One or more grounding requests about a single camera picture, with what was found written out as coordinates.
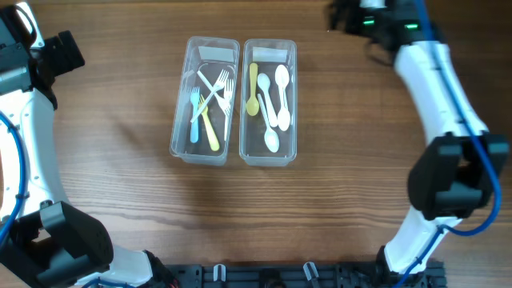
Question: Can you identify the white spoon diagonal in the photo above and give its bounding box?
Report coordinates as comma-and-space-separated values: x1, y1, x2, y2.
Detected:
274, 65, 290, 109

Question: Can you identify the white fork thick handle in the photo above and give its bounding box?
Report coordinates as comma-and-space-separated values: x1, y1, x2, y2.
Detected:
190, 86, 200, 143

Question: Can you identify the yellow plastic spoon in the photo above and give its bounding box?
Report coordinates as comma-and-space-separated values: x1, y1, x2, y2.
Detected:
246, 62, 259, 116

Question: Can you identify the yellow plastic fork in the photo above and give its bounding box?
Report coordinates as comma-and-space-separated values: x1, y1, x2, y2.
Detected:
201, 106, 220, 152

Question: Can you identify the white spoon thin handle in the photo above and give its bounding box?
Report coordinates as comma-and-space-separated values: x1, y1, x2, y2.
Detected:
258, 94, 279, 153

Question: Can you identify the slim white fork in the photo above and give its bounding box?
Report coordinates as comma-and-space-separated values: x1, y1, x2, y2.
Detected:
190, 70, 229, 123

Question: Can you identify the thin bent white fork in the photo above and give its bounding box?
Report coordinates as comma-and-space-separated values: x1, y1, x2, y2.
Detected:
197, 70, 226, 113

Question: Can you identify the cream spoon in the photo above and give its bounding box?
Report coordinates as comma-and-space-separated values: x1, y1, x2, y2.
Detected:
278, 86, 290, 131

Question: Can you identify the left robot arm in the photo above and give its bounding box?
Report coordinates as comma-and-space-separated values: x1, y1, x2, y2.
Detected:
1, 2, 179, 287

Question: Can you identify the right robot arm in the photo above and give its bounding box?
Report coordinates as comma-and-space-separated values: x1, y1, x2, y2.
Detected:
328, 0, 510, 287

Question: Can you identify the right clear plastic container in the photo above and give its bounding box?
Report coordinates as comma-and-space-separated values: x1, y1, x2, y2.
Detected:
239, 38, 298, 166

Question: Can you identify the clear plastic container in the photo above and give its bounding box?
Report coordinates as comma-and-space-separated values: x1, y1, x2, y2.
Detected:
239, 38, 298, 166
170, 36, 240, 166

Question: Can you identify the left clear plastic container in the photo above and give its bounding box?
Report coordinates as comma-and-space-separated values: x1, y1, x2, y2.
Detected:
170, 36, 240, 166

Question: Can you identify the left blue cable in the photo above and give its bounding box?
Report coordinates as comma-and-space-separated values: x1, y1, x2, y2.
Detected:
0, 111, 29, 247

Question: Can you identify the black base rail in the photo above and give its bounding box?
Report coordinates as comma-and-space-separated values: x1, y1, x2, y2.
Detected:
163, 259, 447, 288

